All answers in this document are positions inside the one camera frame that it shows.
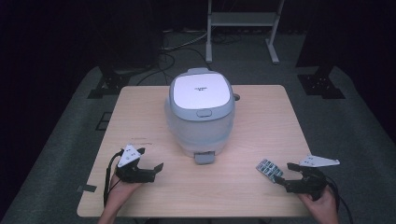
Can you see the white metal stand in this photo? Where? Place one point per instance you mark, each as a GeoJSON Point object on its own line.
{"type": "Point", "coordinates": [241, 21]}

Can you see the grey tape strip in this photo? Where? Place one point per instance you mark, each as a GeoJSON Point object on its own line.
{"type": "Point", "coordinates": [87, 188]}

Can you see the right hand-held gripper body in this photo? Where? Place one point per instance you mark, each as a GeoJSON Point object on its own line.
{"type": "Point", "coordinates": [306, 182]}

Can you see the white grey pedal bin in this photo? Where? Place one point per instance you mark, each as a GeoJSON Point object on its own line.
{"type": "Point", "coordinates": [199, 124]}

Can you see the pill blister pack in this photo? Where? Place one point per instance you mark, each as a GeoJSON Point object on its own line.
{"type": "Point", "coordinates": [269, 170]}

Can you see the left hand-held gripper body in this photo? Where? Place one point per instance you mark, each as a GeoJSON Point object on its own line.
{"type": "Point", "coordinates": [130, 172]}

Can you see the black stand base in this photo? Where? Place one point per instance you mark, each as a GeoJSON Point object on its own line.
{"type": "Point", "coordinates": [109, 84]}
{"type": "Point", "coordinates": [320, 82]}

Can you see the person's right hand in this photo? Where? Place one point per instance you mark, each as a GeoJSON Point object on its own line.
{"type": "Point", "coordinates": [322, 207]}

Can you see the person's left hand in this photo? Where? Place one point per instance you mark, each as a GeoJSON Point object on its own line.
{"type": "Point", "coordinates": [121, 193]}

